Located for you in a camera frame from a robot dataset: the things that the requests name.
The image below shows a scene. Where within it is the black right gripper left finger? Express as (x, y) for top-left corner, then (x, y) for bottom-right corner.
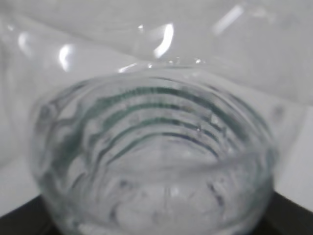
(0, 196), (58, 235)

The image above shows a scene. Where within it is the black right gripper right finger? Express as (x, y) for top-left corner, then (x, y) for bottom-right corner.
(259, 192), (313, 235)

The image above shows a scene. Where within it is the clear plastic water bottle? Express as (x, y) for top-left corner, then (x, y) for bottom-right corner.
(0, 0), (313, 235)

